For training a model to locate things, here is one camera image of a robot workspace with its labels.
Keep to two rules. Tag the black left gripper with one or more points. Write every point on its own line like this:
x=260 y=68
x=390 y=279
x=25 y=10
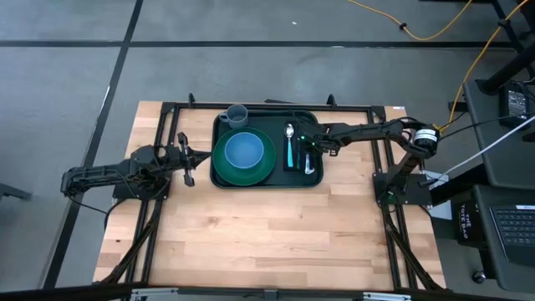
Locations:
x=184 y=159

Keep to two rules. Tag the white paper sheet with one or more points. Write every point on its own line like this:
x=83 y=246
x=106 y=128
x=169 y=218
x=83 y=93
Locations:
x=439 y=209

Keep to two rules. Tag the grey desk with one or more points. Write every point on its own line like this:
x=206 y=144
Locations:
x=485 y=259
x=501 y=167

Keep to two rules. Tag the dark green serving tray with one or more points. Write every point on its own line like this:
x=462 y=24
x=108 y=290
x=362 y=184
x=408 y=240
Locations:
x=271 y=119

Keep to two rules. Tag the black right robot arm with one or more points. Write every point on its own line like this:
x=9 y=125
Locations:
x=376 y=131

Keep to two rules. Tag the black cloth napkin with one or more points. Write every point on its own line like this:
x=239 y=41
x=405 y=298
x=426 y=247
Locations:
x=303 y=164

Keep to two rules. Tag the black table frame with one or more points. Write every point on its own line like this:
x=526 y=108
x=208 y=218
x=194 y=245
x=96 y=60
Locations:
x=200 y=106

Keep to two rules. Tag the black stand leg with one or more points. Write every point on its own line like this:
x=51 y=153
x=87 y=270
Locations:
x=510 y=69

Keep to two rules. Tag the black power adapter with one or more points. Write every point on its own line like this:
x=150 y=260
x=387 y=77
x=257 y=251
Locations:
x=515 y=104

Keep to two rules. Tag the green round plate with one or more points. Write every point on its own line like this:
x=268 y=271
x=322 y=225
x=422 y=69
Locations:
x=219 y=161

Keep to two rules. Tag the black caster wheel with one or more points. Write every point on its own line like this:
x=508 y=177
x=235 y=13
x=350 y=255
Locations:
x=479 y=277

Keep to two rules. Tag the black tote bag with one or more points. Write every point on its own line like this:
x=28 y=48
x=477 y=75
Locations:
x=466 y=221

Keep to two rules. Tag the black rig beam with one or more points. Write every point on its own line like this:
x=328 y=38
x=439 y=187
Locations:
x=62 y=292

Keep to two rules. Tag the black stand foot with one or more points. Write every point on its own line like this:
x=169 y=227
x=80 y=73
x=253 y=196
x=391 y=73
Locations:
x=12 y=192

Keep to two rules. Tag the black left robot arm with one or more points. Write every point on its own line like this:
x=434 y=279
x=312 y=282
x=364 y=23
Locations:
x=104 y=173

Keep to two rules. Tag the grey mug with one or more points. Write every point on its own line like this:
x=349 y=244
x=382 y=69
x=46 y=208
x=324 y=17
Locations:
x=237 y=115

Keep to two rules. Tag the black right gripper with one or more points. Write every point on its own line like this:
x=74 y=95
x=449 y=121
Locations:
x=322 y=136

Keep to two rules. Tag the dark laptop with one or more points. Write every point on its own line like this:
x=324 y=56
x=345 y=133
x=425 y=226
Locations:
x=516 y=230

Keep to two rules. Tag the blue ceramic bowl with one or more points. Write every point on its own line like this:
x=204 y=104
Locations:
x=244 y=150

